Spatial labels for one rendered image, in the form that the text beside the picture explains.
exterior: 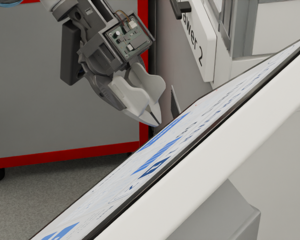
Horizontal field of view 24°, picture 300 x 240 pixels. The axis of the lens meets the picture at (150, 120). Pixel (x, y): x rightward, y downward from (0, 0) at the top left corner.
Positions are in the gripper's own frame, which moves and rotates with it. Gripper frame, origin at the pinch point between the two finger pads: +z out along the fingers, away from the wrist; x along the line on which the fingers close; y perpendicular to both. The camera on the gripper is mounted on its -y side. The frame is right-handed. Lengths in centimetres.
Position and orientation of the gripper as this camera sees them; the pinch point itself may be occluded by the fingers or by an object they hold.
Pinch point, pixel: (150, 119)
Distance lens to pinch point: 99.0
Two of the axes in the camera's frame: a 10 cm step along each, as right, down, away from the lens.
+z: 5.9, 8.0, 0.7
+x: 6.4, -5.2, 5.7
